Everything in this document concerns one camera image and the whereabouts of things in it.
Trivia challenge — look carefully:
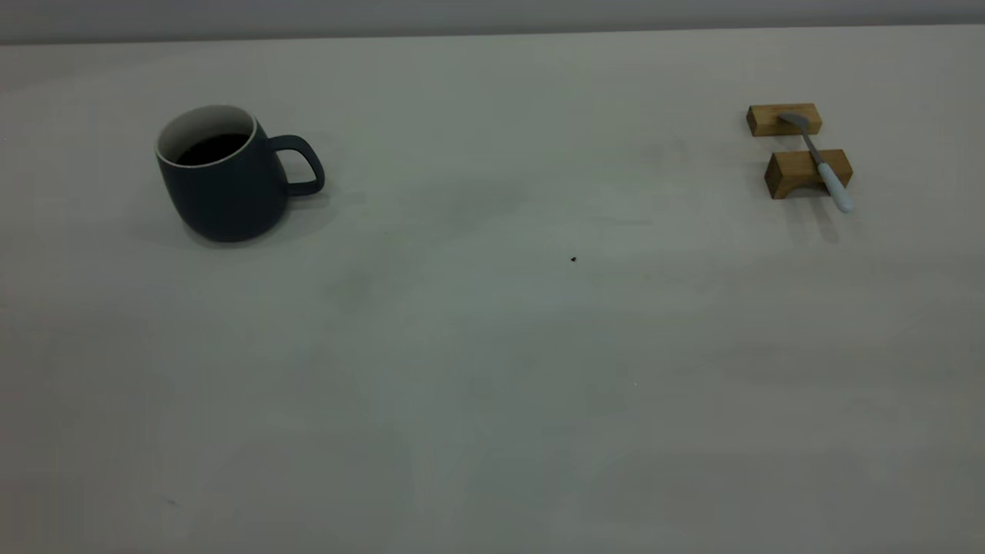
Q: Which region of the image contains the flat wooden block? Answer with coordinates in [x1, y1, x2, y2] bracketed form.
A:
[746, 103, 823, 138]

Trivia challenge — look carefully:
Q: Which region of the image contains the dark grey ceramic mug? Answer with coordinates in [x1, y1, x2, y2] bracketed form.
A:
[155, 105, 326, 244]

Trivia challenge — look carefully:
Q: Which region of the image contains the arched wooden block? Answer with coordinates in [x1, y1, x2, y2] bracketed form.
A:
[764, 149, 854, 200]

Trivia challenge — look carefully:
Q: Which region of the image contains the metal spoon pale blue handle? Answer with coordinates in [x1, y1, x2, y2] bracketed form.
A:
[777, 112, 856, 214]

